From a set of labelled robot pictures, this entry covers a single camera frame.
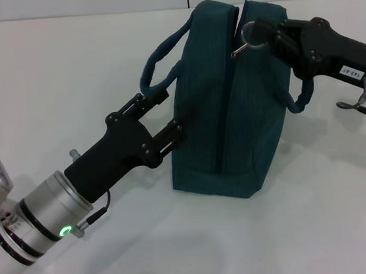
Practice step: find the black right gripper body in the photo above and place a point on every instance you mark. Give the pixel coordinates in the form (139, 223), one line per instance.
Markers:
(338, 55)

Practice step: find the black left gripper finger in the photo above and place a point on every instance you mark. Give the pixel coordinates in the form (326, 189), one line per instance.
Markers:
(173, 134)
(142, 103)

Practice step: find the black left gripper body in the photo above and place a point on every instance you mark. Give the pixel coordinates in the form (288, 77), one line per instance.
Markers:
(114, 152)

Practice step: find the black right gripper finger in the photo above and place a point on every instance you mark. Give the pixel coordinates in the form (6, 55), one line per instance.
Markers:
(287, 49)
(276, 28)

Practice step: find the dark teal fabric lunch bag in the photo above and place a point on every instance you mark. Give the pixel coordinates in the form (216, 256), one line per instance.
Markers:
(231, 107)

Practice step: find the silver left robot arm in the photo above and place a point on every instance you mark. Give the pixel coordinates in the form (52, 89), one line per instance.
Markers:
(28, 225)

